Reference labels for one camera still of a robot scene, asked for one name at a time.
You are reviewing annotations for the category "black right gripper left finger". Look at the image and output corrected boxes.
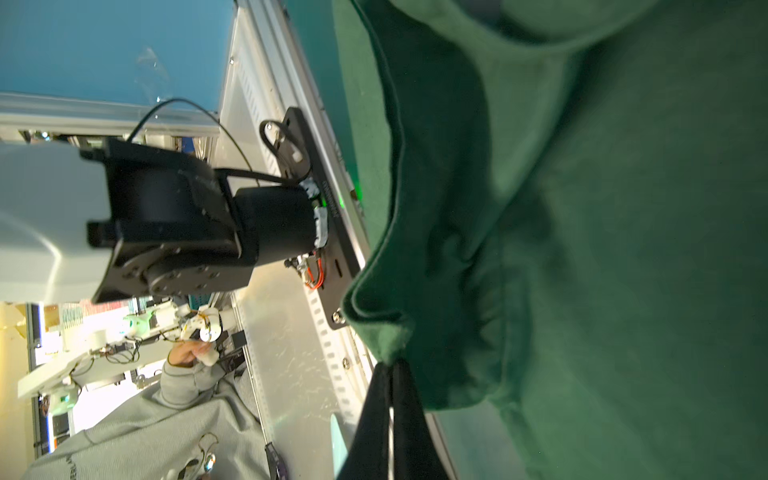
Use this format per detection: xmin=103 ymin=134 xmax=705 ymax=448
xmin=337 ymin=363 xmax=391 ymax=480

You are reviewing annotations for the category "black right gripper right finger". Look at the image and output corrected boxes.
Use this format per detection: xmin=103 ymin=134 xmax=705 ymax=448
xmin=391 ymin=359 xmax=449 ymax=480

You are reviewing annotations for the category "dark green t shirt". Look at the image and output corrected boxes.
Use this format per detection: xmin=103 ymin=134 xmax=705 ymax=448
xmin=335 ymin=1 xmax=767 ymax=479

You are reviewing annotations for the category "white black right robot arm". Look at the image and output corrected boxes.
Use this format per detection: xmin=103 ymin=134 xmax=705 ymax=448
xmin=1 ymin=138 xmax=334 ymax=304

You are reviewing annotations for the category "person in grey sweater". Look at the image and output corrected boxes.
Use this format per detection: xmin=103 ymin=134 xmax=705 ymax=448
xmin=22 ymin=341 xmax=270 ymax=479

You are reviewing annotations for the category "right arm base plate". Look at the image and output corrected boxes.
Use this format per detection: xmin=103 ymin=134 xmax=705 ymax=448
xmin=259 ymin=107 xmax=361 ymax=330

